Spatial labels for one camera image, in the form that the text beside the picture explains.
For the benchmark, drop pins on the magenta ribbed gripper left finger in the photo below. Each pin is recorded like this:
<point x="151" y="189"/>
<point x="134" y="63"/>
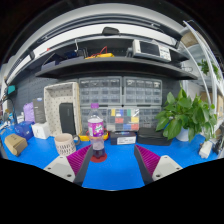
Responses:
<point x="72" y="168"/>

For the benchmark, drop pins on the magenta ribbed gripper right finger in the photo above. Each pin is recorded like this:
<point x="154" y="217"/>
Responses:
<point x="153" y="167"/>

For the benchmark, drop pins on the plastic bottle purple label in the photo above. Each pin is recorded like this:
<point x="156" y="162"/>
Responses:
<point x="96" y="130"/>

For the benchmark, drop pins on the red round coaster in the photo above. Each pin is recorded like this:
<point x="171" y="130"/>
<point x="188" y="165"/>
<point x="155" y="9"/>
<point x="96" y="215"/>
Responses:
<point x="98" y="160"/>

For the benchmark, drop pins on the beige patterned ceramic mug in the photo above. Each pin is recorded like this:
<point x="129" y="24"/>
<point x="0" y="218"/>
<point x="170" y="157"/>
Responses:
<point x="66" y="143"/>

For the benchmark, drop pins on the black flat case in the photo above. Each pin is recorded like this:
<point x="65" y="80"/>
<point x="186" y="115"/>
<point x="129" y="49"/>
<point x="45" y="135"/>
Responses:
<point x="150" y="136"/>

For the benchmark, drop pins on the small dark labelled box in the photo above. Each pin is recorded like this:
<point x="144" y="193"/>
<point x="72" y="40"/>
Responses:
<point x="122" y="138"/>

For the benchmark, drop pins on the white small box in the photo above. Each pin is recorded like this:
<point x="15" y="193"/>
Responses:
<point x="41" y="131"/>

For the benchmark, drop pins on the black rectangular speaker box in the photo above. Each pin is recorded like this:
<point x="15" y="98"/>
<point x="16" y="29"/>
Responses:
<point x="67" y="118"/>

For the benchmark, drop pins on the white power adapter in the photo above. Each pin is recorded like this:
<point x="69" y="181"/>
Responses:
<point x="205" y="149"/>

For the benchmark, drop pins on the green potted plant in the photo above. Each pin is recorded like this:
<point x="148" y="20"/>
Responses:
<point x="193" y="115"/>

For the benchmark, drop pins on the clear box colourful parts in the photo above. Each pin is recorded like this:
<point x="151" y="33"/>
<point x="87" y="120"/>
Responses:
<point x="122" y="119"/>

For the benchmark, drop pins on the blue transparent box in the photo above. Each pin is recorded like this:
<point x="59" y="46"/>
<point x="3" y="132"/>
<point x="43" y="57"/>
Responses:
<point x="24" y="129"/>

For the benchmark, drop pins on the brown cardboard box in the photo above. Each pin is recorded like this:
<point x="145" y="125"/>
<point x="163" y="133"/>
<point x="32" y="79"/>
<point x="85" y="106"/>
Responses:
<point x="15" y="143"/>

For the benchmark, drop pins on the dark grey carton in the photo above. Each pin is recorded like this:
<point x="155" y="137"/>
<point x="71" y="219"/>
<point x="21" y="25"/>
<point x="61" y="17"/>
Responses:
<point x="39" y="112"/>

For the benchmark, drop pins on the purple bag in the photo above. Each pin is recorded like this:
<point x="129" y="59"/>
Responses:
<point x="29" y="112"/>

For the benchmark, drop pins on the grey drawer organizer right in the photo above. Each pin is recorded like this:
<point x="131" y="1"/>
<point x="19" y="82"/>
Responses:
<point x="146" y="95"/>

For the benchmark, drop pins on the grey drawer organizer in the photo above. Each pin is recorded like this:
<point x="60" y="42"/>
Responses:
<point x="102" y="90"/>
<point x="146" y="95"/>

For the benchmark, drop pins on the white pegboard tray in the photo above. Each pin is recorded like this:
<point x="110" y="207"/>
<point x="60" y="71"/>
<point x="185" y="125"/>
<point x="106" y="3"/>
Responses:
<point x="56" y="94"/>

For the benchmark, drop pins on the grey drawer organizer left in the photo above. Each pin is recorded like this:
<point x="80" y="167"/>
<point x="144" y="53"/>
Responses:
<point x="102" y="90"/>

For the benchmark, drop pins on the black shelf board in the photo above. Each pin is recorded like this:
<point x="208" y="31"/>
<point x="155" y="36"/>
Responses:
<point x="100" y="66"/>

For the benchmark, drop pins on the yellow multimeter on shelf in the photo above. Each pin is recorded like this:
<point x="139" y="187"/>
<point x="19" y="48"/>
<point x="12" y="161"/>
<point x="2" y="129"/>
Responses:
<point x="102" y="54"/>

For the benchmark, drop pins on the black lamp head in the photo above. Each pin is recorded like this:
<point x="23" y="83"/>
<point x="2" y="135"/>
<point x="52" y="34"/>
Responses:
<point x="110" y="31"/>

